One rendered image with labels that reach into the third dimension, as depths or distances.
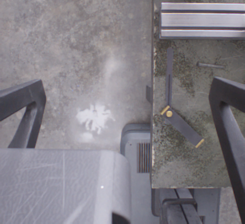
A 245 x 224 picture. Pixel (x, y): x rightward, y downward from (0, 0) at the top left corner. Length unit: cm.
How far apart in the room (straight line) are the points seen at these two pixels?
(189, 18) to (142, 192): 95
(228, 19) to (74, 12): 107
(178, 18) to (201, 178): 33
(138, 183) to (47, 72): 82
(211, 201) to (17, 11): 151
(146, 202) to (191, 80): 89
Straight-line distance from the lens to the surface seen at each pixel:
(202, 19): 45
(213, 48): 48
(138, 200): 125
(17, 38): 149
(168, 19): 44
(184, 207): 105
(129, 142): 112
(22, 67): 147
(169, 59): 45
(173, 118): 45
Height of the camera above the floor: 133
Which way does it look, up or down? 83 degrees down
